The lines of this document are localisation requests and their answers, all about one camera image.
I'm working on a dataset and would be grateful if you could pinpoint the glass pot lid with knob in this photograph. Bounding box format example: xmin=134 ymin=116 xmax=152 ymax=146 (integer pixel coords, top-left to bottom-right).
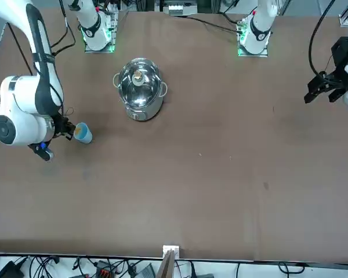
xmin=117 ymin=57 xmax=162 ymax=108

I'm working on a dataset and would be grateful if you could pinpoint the black hub with orange ports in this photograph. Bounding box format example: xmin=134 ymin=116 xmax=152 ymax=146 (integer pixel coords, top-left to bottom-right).
xmin=94 ymin=261 xmax=114 ymax=278

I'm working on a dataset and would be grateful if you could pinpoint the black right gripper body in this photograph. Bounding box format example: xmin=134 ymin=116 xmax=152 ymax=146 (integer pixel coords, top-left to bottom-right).
xmin=52 ymin=114 xmax=70 ymax=140

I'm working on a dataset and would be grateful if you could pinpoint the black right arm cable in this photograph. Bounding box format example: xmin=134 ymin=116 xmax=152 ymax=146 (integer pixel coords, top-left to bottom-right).
xmin=50 ymin=0 xmax=76 ymax=56

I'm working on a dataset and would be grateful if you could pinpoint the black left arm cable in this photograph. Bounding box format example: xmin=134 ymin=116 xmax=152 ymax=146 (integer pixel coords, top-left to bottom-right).
xmin=308 ymin=0 xmax=337 ymax=76

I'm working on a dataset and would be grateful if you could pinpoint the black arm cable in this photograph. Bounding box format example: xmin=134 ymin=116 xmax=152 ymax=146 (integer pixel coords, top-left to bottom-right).
xmin=308 ymin=0 xmax=337 ymax=76
xmin=50 ymin=0 xmax=76 ymax=56

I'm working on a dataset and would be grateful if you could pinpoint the blue plastic cup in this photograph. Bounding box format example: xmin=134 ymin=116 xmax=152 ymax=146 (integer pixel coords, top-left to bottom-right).
xmin=74 ymin=122 xmax=93 ymax=144

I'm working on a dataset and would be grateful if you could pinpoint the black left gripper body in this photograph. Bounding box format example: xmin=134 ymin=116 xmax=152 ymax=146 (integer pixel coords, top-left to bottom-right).
xmin=325 ymin=36 xmax=348 ymax=90

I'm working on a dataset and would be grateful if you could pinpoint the aluminium camera post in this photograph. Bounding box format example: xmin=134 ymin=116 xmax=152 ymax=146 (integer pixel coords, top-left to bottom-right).
xmin=157 ymin=249 xmax=176 ymax=278

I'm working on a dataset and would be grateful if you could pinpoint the thin black table cable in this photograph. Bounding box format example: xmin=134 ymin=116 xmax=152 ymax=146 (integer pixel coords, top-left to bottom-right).
xmin=173 ymin=14 xmax=244 ymax=34

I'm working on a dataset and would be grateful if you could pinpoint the white post bracket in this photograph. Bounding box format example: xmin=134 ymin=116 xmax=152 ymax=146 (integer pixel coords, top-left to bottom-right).
xmin=162 ymin=244 xmax=181 ymax=259

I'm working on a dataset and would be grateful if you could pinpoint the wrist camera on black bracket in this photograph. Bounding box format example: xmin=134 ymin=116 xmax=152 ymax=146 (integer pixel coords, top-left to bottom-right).
xmin=28 ymin=141 xmax=55 ymax=162

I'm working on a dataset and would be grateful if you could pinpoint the dark grey power adapter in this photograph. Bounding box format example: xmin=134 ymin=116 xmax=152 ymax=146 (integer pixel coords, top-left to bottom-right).
xmin=138 ymin=264 xmax=157 ymax=278

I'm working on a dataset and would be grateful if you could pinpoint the black power adapter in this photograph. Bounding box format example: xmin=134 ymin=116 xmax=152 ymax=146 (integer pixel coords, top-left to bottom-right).
xmin=0 ymin=259 xmax=26 ymax=278

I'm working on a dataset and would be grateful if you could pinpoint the stainless steel pot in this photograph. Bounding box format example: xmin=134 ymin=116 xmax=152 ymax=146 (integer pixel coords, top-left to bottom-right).
xmin=113 ymin=57 xmax=168 ymax=122

